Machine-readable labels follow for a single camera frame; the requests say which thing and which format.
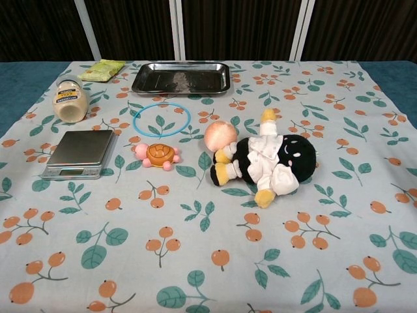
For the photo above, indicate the pink orange small toy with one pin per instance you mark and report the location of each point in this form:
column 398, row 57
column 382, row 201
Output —
column 159, row 153

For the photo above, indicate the digital kitchen scale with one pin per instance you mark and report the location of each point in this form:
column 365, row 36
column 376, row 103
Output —
column 81, row 146

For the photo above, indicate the toy peach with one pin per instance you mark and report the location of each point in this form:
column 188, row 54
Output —
column 218, row 133

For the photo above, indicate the floral orange leaf tablecloth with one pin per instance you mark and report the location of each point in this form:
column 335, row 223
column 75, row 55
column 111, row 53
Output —
column 208, row 228

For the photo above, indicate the stainless steel tray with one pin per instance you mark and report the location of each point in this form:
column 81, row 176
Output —
column 182, row 78

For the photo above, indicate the black plush doll white coat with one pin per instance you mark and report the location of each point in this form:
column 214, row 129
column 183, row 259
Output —
column 293, row 153

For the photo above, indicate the yellow-green snack packet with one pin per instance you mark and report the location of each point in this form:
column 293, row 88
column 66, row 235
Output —
column 101, row 70

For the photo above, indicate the mayonnaise squeeze bottle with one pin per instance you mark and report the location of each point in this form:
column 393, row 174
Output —
column 70, row 104

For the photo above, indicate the black partition panel white frame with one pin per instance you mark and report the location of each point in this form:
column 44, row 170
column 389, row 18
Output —
column 32, row 26
column 137, row 26
column 241, row 26
column 358, row 26

